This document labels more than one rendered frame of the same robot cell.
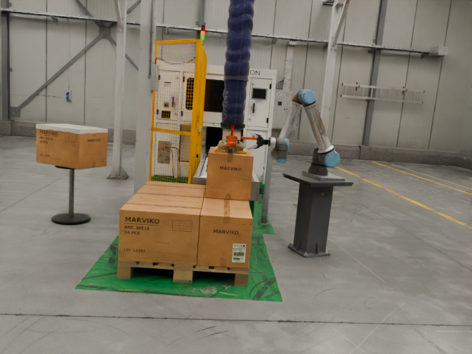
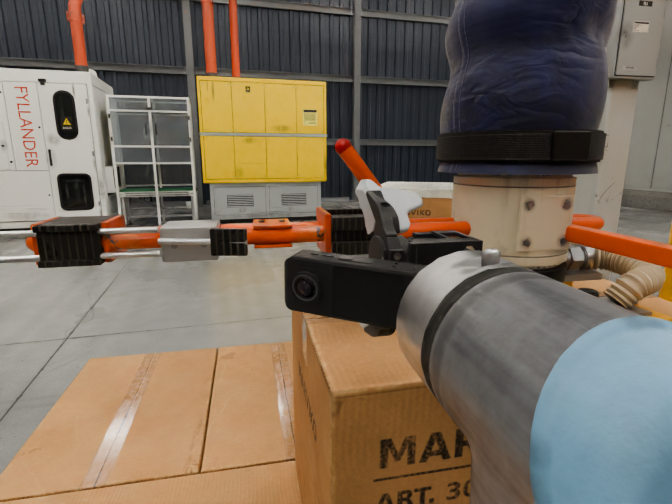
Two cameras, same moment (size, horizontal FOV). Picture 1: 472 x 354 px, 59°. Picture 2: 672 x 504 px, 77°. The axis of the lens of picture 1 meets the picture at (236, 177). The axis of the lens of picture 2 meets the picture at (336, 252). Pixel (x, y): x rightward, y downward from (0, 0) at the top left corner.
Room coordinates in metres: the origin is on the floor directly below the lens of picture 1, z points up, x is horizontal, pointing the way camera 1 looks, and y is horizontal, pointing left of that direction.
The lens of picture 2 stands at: (3.60, -0.52, 1.18)
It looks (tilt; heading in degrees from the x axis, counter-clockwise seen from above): 13 degrees down; 81
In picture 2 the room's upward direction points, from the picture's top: straight up
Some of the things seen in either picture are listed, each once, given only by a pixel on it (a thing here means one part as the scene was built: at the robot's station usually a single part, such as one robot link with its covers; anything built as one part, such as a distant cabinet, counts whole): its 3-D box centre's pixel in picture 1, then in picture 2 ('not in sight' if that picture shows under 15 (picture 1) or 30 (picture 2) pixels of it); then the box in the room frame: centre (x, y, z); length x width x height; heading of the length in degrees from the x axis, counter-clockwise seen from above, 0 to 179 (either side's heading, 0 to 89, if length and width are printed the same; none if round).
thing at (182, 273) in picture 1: (189, 247); not in sight; (3.64, 0.37, 0.07); 1.20 x 1.00 x 0.14; 2
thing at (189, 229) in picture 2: not in sight; (192, 239); (3.50, 0.06, 1.07); 0.07 x 0.07 x 0.04; 2
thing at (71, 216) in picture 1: (71, 192); not in sight; (4.43, 1.76, 0.31); 0.40 x 0.40 x 0.62
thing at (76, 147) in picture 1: (71, 145); (414, 220); (4.43, 1.76, 0.82); 0.60 x 0.40 x 0.40; 66
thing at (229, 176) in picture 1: (229, 171); (482, 416); (3.95, 0.07, 0.74); 0.60 x 0.40 x 0.40; 2
